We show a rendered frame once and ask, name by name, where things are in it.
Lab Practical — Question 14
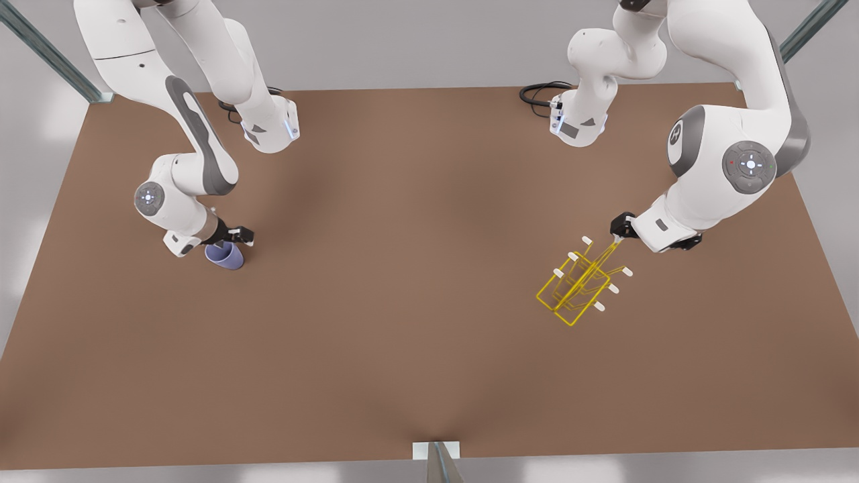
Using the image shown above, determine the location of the lavender cup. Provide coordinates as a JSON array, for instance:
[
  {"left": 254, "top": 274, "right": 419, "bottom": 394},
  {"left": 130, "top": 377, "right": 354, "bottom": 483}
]
[{"left": 205, "top": 241, "right": 245, "bottom": 271}]

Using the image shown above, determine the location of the black cable loop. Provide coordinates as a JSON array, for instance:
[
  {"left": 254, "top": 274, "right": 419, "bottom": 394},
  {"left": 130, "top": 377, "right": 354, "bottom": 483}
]
[
  {"left": 217, "top": 86, "right": 285, "bottom": 125},
  {"left": 519, "top": 81, "right": 574, "bottom": 120}
]

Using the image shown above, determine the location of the silver frame post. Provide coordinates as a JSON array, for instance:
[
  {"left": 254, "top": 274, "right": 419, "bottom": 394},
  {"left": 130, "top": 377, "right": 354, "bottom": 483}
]
[
  {"left": 412, "top": 441, "right": 464, "bottom": 483},
  {"left": 0, "top": 0, "right": 115, "bottom": 104},
  {"left": 734, "top": 0, "right": 850, "bottom": 91}
]

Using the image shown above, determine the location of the yellow wire cup holder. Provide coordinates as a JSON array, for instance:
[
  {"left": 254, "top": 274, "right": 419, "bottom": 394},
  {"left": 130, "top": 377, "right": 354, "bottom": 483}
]
[{"left": 536, "top": 235, "right": 634, "bottom": 327}]

